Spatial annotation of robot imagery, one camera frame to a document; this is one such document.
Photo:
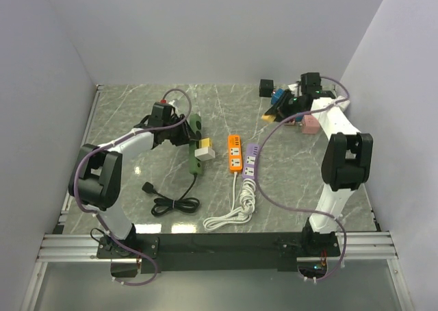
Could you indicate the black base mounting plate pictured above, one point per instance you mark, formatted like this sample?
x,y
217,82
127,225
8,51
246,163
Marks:
x,y
233,251

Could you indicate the green power strip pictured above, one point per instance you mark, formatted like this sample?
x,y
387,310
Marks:
x,y
195,167

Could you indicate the white plug cube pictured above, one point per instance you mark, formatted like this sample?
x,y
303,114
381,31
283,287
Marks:
x,y
294,86
344,105

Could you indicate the black plug cube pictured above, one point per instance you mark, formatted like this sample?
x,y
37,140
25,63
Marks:
x,y
266,88

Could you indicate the white plug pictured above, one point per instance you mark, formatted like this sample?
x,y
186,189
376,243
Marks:
x,y
204,154

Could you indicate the dark blue plug cube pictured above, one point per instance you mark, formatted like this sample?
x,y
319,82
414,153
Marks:
x,y
276,95

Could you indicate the pink plug cube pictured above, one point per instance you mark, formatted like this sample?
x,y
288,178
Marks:
x,y
310,125

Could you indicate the yellow plug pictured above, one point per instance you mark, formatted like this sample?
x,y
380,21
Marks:
x,y
269,118
206,142

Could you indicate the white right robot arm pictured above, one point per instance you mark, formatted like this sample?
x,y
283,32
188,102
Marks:
x,y
346,162

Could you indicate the white coiled cable purple strip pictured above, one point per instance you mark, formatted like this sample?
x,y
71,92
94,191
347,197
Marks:
x,y
247,199

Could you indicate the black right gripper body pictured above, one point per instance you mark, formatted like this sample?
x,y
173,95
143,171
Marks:
x,y
293,107

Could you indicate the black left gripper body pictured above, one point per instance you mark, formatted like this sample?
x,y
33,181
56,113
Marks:
x,y
178,133

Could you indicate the purple power strip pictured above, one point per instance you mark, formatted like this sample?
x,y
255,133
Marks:
x,y
252,150

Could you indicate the orange power strip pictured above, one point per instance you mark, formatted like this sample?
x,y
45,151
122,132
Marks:
x,y
234,148

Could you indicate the white plug cube back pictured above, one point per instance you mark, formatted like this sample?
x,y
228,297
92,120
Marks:
x,y
294,86

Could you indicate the aluminium rail frame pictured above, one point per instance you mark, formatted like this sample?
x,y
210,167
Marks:
x,y
70,276

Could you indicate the white plug cube right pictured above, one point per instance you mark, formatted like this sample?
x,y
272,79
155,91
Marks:
x,y
344,105

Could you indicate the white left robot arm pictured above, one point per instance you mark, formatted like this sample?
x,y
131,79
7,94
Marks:
x,y
96,179

